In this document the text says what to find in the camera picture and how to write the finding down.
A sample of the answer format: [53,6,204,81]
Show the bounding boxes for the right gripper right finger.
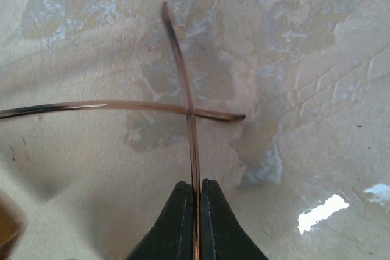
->
[200,179,267,260]

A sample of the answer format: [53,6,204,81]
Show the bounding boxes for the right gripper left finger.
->
[127,181,193,260]

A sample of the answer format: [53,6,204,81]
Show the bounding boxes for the brown frame sunglasses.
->
[1,2,245,259]

